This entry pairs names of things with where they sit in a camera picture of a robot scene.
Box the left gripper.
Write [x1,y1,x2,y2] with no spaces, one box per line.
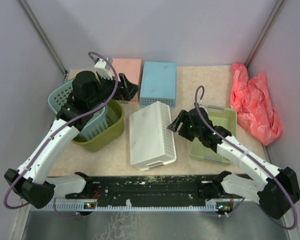
[88,71,141,109]

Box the pink perforated tray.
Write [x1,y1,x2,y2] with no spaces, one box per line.
[112,58,143,104]

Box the white perforated tray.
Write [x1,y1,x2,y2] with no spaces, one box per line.
[129,101,177,171]

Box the blue perforated tray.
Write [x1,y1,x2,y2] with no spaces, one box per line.
[139,61,177,109]

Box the light green perforated tray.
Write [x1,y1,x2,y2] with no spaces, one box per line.
[190,105,237,165]

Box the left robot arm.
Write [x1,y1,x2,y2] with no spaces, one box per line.
[4,70,139,209]

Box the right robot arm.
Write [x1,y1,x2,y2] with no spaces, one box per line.
[167,107,300,220]

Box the olive green plastic tub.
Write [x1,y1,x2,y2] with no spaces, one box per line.
[72,100,125,152]

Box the teal perforated basket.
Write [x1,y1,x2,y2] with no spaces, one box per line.
[47,79,109,143]

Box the red plastic bag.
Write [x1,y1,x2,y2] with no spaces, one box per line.
[229,63,283,146]

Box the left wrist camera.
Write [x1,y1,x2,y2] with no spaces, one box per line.
[94,58,112,80]

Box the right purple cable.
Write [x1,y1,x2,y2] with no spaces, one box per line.
[194,85,299,231]

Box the purple cable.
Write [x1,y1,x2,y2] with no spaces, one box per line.
[3,51,119,220]
[194,85,299,231]

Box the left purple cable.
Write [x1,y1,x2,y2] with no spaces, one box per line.
[3,51,119,220]

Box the grey slotted cable duct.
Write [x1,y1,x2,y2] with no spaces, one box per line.
[29,201,236,212]

